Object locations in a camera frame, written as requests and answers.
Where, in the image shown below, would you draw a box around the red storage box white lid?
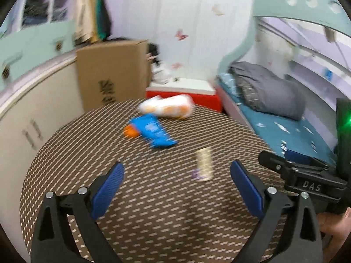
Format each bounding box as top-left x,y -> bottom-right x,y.
145,78 -> 223,112

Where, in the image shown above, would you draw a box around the light blue pillow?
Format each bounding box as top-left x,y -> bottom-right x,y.
219,73 -> 238,95

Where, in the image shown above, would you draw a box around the blue snack packet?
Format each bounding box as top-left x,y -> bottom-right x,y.
123,114 -> 177,150

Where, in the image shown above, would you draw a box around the person's right hand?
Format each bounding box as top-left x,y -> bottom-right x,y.
317,207 -> 351,242

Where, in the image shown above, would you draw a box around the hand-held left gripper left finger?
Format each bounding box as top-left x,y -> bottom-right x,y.
30,161 -> 125,263

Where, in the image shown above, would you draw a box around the hanging dark green clothes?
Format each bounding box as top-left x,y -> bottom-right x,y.
74,0 -> 113,44

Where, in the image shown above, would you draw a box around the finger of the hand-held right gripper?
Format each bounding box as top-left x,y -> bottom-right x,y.
258,150 -> 296,176
284,149 -> 330,169

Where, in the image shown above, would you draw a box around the white bedside shelf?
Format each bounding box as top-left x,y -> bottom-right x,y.
285,52 -> 351,99

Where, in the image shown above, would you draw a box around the brown patterned round table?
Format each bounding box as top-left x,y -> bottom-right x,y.
19,98 -> 299,263

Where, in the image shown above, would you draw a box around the white orange snack packet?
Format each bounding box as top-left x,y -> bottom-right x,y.
138,94 -> 192,119

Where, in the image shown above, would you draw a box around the beige purple strip packet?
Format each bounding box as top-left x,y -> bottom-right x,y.
192,147 -> 214,182

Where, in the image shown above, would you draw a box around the large cardboard box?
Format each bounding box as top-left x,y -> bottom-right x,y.
76,40 -> 151,113

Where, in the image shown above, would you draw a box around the white cabinet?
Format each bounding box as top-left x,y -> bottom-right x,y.
0,51 -> 85,255

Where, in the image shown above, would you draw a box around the white framed window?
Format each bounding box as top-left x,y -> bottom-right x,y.
20,0 -> 83,30

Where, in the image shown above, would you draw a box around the pale green bed frame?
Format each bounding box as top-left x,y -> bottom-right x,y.
215,0 -> 351,167

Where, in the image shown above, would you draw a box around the black bag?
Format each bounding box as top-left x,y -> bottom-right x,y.
147,43 -> 160,62

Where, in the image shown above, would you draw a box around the grey duvet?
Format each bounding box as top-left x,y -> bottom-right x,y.
229,62 -> 307,121

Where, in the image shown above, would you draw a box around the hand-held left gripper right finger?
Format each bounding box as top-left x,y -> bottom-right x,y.
230,160 -> 324,263

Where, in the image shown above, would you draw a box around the white plastic bag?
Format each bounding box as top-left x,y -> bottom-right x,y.
152,60 -> 170,84

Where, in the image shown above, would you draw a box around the bed with teal sheet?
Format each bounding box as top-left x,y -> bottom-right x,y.
219,82 -> 339,165

